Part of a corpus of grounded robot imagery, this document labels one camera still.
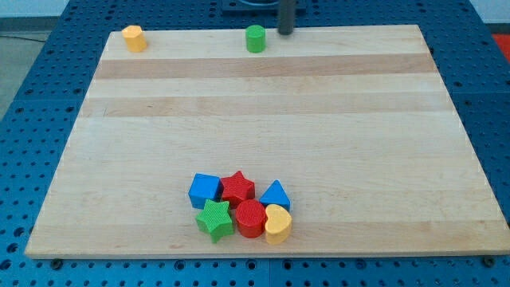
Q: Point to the yellow heart block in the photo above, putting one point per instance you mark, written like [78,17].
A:
[278,225]

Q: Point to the blue triangle block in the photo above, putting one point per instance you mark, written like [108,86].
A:
[275,194]

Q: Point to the black board screw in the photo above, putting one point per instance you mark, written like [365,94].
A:
[56,264]
[488,261]

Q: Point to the red star block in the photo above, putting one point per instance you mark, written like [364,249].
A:
[236,189]

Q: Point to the wooden board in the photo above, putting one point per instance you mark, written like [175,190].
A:
[354,121]

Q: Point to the green star block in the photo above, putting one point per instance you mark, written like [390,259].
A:
[215,220]

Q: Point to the red cylinder block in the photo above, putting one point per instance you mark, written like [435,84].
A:
[250,218]

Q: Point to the green cylinder block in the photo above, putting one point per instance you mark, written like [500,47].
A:
[255,38]

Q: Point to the yellow hexagon block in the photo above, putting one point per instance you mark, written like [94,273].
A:
[134,38]

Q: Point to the blue cube block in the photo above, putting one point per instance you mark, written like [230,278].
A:
[204,187]

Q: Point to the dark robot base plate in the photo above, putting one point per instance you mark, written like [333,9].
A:
[234,7]

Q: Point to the right black board screw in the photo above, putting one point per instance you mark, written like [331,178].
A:
[488,261]

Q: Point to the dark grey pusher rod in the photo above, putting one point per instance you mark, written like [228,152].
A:
[286,17]

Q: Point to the left black board screw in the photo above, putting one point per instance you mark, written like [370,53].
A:
[56,264]

